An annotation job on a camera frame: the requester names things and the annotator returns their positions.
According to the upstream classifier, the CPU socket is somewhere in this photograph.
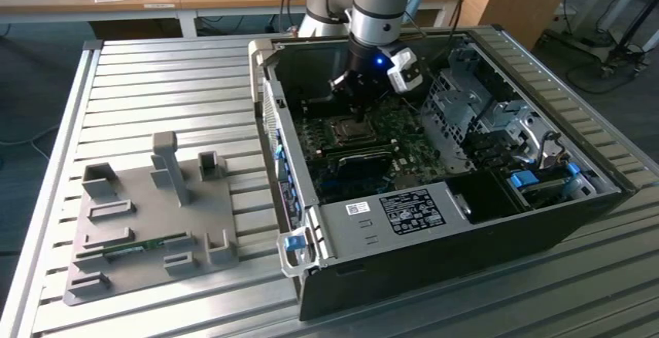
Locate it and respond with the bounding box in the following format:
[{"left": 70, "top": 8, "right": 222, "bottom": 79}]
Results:
[{"left": 327, "top": 113, "right": 382, "bottom": 144}]

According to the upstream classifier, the wooden cabinet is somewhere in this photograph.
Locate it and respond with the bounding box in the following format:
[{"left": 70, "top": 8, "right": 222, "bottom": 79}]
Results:
[{"left": 477, "top": 0, "right": 587, "bottom": 50}]

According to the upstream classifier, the black RAM slot row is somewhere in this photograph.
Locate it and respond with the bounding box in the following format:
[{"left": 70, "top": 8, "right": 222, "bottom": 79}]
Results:
[{"left": 323, "top": 141, "right": 401, "bottom": 161}]

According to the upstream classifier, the grey parts rack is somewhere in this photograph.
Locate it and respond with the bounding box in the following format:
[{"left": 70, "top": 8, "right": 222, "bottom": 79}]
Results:
[{"left": 62, "top": 131, "right": 243, "bottom": 308}]

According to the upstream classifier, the green RAM stick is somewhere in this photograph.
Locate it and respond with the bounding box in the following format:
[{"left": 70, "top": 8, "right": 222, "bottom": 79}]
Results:
[{"left": 102, "top": 232, "right": 187, "bottom": 257}]

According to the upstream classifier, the metal drive cage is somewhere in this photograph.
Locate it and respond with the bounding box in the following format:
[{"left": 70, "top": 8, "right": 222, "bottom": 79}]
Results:
[{"left": 419, "top": 40, "right": 547, "bottom": 173}]

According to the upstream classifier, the black cable bundle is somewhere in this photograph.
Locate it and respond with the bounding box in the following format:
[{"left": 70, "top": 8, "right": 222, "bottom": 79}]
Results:
[{"left": 533, "top": 129, "right": 571, "bottom": 171}]

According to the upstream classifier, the silver CPU plate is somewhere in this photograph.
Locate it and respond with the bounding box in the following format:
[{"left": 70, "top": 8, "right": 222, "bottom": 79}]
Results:
[{"left": 339, "top": 120, "right": 370, "bottom": 135}]

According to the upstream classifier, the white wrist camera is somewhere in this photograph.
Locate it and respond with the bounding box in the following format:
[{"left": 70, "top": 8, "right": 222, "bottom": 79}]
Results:
[{"left": 386, "top": 46, "right": 425, "bottom": 94}]

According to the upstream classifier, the silver power supply unit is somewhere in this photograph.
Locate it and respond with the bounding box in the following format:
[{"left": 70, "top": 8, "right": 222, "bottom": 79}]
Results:
[{"left": 309, "top": 181, "right": 473, "bottom": 268}]

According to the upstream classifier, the black PC case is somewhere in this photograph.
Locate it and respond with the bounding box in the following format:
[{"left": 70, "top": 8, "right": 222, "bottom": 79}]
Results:
[{"left": 247, "top": 24, "right": 645, "bottom": 322}]

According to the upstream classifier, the black graphics card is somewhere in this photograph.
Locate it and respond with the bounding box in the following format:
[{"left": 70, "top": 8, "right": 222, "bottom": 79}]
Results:
[{"left": 327, "top": 148, "right": 395, "bottom": 183}]

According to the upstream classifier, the blue disk carrier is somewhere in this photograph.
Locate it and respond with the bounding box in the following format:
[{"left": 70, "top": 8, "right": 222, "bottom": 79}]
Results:
[{"left": 507, "top": 171, "right": 541, "bottom": 191}]

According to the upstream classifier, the green motherboard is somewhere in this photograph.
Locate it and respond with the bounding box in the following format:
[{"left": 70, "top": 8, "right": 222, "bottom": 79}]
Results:
[{"left": 291, "top": 97, "right": 467, "bottom": 204}]

